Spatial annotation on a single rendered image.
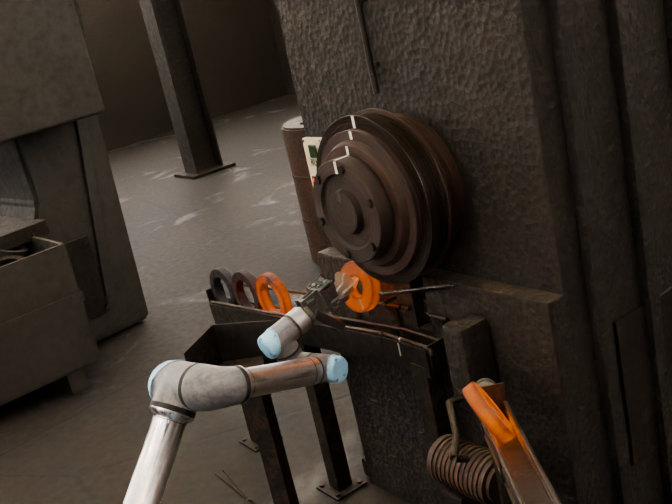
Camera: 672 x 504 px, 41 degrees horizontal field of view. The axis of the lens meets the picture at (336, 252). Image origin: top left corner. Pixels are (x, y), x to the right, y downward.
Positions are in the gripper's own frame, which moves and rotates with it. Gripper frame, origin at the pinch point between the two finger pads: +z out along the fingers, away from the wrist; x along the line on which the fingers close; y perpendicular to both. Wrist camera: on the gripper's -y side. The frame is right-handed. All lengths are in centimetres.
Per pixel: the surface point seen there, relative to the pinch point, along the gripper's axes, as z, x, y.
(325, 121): 22.7, 14.4, 40.5
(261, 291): -5, 58, -12
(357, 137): 7, -23, 45
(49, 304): -40, 216, -23
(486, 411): -25, -74, -4
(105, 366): -31, 236, -76
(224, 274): -4, 84, -9
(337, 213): -5.5, -17.9, 29.2
